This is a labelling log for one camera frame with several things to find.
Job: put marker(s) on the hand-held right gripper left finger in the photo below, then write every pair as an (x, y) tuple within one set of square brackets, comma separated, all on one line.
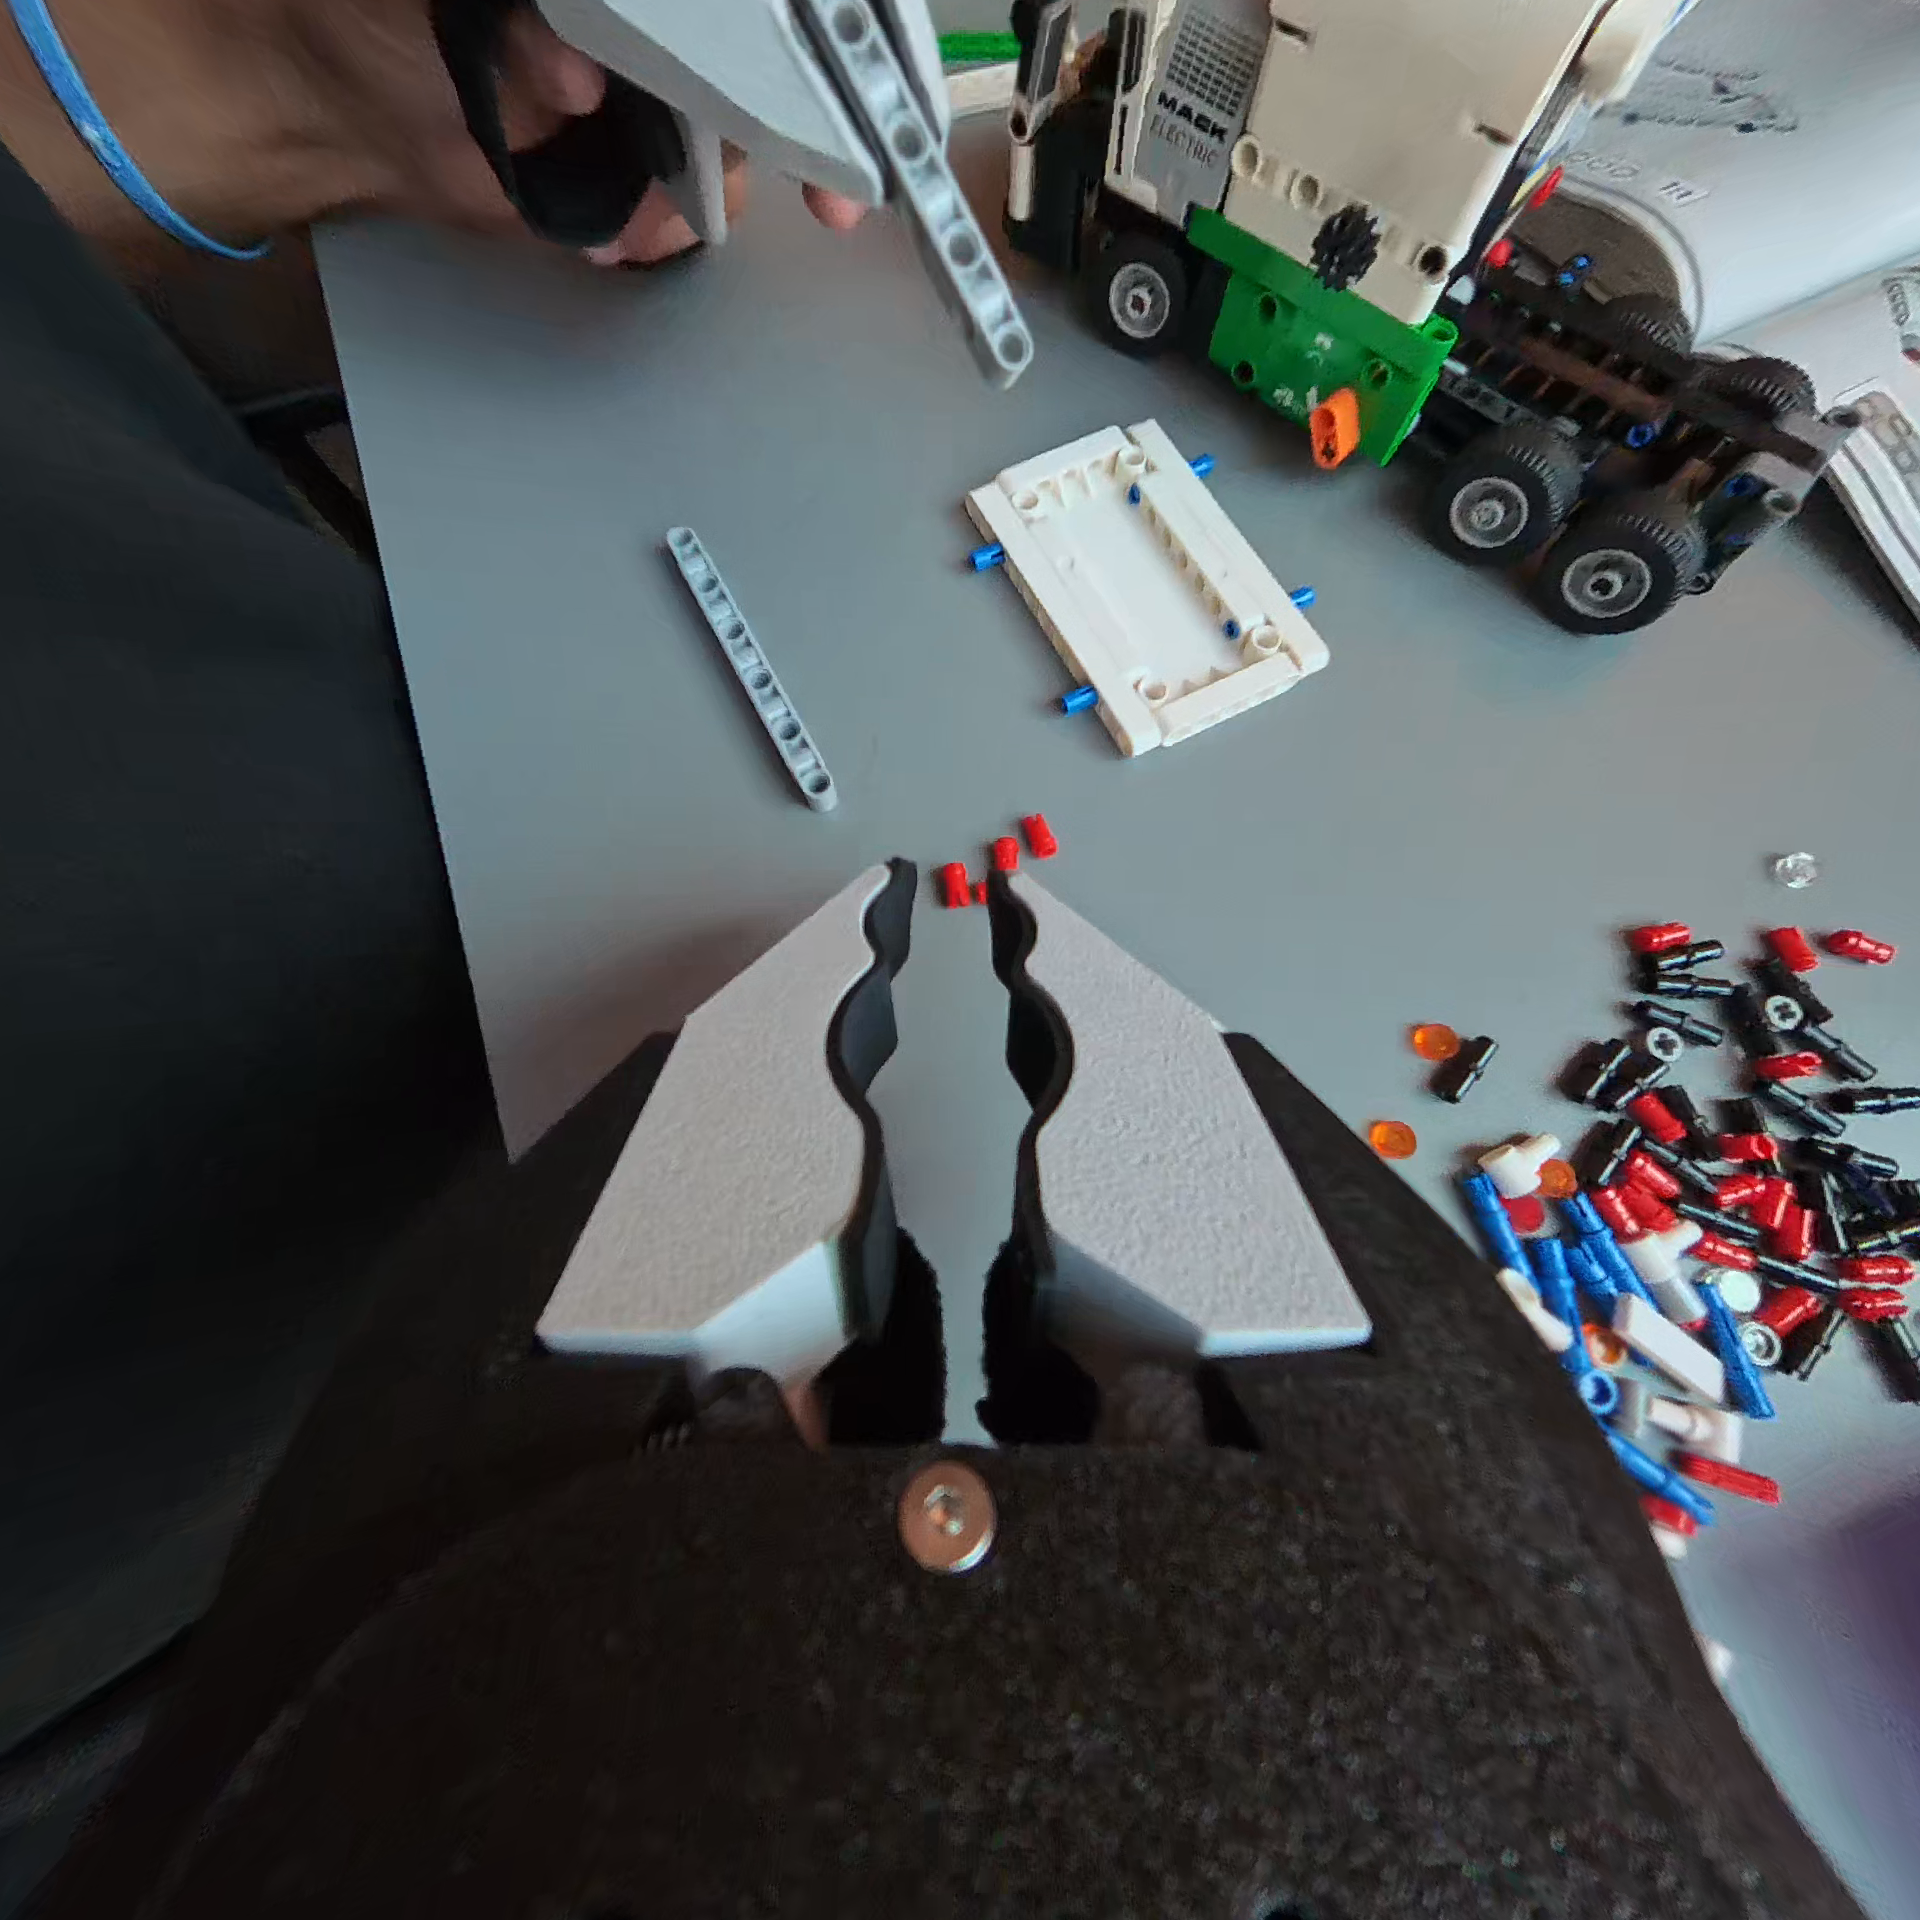
[(722, 1184)]

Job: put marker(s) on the pile of small lego pins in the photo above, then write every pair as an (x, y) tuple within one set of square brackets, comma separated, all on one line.
[(1695, 1184)]

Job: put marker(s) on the blue wristband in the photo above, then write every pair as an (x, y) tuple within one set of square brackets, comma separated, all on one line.
[(137, 166)]

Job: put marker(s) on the red-pinned grey lego beam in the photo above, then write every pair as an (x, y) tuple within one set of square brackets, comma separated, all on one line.
[(938, 211)]

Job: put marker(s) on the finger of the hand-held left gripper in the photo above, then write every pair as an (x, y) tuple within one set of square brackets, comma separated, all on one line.
[(722, 59), (918, 66)]

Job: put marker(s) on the person's left hand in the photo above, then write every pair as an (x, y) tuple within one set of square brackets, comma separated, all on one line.
[(301, 105)]

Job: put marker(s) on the person's dark clothing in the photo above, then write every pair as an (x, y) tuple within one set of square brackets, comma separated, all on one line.
[(181, 902)]

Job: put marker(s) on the white lego panel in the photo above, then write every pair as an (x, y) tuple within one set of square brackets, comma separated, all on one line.
[(1141, 585)]

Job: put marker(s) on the open instruction booklet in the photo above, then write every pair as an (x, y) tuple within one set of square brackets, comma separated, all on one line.
[(1770, 225)]

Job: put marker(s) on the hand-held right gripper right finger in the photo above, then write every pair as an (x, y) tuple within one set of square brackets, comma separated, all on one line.
[(1186, 1184)]

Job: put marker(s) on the orange round lego tile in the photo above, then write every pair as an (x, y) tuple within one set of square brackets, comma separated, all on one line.
[(1435, 1040), (1394, 1142)]

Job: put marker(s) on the white lego truck model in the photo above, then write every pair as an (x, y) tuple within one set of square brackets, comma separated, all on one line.
[(1307, 135)]

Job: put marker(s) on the person's left forearm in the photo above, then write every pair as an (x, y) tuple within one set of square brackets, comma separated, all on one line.
[(61, 119)]

